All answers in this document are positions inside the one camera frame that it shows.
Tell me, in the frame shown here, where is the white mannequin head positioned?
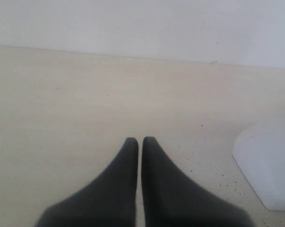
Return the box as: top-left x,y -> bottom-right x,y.
233,110 -> 285,211

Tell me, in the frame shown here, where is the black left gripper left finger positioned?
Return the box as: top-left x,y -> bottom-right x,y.
36,138 -> 138,227

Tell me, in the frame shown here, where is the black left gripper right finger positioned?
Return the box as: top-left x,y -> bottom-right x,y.
141,137 -> 254,227

